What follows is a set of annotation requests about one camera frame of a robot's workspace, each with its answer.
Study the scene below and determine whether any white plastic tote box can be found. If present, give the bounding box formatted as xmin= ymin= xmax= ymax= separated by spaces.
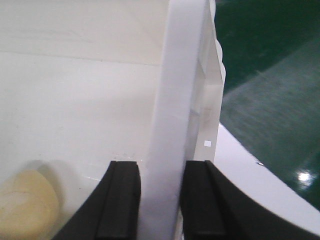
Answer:
xmin=0 ymin=0 xmax=225 ymax=240

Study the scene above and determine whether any cream yellow plush toy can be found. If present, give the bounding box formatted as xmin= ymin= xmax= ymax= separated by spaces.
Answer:
xmin=0 ymin=170 xmax=60 ymax=240

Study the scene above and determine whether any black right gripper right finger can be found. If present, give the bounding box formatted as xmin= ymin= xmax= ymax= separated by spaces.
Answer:
xmin=180 ymin=160 xmax=320 ymax=240

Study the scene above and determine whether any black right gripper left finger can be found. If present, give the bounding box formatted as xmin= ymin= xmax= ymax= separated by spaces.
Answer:
xmin=53 ymin=161 xmax=141 ymax=240

